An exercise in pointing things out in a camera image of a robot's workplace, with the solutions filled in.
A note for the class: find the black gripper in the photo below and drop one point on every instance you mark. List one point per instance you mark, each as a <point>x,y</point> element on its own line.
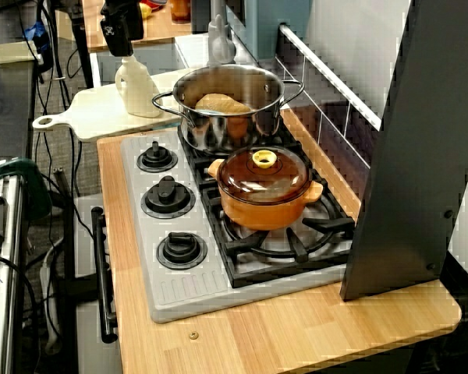
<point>121,4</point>

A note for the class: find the cream plastic detergent bottle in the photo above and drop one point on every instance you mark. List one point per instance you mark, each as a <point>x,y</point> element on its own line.
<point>138,91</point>

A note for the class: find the wooden side table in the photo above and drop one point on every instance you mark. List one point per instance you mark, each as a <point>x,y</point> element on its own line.
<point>160,31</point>

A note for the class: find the red toy bowl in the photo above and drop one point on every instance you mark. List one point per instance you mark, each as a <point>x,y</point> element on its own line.
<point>156,3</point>

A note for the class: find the white toy sink unit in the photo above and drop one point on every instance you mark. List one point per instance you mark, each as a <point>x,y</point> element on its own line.
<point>160,58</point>

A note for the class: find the light wooden cutting board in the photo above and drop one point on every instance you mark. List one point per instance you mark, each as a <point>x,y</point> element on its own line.
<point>97,111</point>

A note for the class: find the tan toy bread loaf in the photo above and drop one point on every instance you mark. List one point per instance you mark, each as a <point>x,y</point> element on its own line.
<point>221,104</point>

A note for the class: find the cream flat box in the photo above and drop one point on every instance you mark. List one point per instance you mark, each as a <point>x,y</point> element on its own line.
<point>11,50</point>

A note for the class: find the black stove knob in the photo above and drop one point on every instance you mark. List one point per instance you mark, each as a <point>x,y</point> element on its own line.
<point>167,195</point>
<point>156,156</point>
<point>181,250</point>

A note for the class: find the teal blue box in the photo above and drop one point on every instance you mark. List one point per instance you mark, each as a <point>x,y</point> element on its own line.
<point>269,27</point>

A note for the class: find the stainless steel pot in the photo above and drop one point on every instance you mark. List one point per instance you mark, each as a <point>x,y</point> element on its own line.
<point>226,132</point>

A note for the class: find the black burner grate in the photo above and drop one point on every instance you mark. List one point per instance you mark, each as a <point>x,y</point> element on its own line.
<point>265,269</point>
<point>197,163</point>

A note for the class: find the green clamp tool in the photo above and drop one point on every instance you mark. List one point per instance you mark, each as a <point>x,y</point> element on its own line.
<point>31,183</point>

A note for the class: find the brown lid with yellow knob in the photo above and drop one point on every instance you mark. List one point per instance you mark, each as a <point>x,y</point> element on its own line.
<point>242,175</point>

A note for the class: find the orange toy pot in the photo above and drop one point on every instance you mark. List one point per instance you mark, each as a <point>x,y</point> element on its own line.
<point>257,214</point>

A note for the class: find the grey stove top panel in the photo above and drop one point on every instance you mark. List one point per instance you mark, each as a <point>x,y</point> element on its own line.
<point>187,288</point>

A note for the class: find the brass screw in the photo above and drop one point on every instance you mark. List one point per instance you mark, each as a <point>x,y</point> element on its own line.
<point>194,334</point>

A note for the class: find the dark grey hood side panel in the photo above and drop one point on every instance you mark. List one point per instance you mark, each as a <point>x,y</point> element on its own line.
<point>405,175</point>

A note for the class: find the black electronics box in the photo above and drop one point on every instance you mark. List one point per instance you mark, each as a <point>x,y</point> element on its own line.
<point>464,288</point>

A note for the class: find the silver metal frame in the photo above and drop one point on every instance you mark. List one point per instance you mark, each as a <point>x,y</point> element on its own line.
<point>8,253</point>

